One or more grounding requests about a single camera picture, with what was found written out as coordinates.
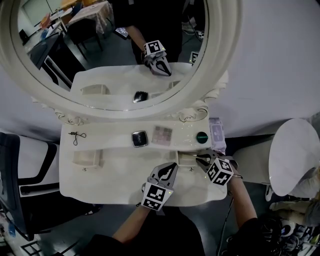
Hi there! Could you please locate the person's right forearm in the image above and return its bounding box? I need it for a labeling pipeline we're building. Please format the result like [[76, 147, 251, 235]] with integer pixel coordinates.
[[227, 172, 259, 228]]

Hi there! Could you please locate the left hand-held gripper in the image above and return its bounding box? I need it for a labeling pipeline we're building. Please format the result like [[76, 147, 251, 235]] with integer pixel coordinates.
[[140, 161, 179, 212]]

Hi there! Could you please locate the dark green round lid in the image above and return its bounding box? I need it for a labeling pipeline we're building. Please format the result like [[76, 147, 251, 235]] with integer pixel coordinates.
[[195, 131, 209, 145]]

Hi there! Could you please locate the white dressing table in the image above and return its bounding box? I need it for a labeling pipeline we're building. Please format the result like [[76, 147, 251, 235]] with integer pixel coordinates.
[[58, 109, 228, 208]]

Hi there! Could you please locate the black square compact case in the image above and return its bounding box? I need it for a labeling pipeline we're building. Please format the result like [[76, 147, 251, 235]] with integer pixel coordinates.
[[131, 130, 149, 149]]

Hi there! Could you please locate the person's dark shirt torso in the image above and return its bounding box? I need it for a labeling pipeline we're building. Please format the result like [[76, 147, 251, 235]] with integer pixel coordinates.
[[82, 207, 283, 256]]

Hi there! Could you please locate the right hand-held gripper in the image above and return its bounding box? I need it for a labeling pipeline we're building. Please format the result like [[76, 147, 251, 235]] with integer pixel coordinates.
[[195, 148, 235, 188]]

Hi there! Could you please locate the purple wipes pack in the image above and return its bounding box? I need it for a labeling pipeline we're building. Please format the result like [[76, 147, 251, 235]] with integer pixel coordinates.
[[208, 117, 227, 154]]

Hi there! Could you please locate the person's left forearm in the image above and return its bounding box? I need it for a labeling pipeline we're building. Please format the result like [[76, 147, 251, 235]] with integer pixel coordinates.
[[112, 206, 151, 245]]

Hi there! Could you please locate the black and white office chair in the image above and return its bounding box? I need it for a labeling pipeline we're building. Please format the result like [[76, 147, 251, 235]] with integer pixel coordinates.
[[0, 131, 61, 242]]

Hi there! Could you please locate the white drawer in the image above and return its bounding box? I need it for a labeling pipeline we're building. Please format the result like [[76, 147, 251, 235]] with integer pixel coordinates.
[[72, 148, 105, 172], [174, 149, 208, 173]]

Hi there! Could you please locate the metal eyelash curler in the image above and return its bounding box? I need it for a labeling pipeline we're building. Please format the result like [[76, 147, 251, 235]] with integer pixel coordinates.
[[67, 130, 87, 147]]

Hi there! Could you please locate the pink eyeshadow palette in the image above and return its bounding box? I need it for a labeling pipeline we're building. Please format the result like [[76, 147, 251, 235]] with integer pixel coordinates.
[[151, 125, 174, 147]]

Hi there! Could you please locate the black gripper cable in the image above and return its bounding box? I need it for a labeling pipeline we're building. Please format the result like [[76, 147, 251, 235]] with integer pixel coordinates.
[[215, 191, 235, 256]]

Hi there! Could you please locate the oval mirror ornate white frame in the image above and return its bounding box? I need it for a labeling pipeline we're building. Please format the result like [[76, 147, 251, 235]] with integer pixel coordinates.
[[0, 0, 244, 126]]

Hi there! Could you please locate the white round pedestal table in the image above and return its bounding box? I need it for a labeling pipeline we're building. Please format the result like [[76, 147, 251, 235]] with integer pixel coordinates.
[[232, 117, 320, 197]]

